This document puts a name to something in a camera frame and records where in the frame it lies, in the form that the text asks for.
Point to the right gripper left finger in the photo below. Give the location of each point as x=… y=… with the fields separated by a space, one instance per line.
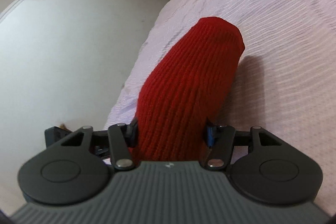
x=76 y=166

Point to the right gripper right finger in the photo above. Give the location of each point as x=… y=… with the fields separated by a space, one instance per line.
x=261 y=166

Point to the red knitted cardigan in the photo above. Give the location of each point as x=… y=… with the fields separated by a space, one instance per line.
x=186 y=90

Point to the pink checkered bed sheet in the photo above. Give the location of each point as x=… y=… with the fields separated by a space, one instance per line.
x=285 y=81

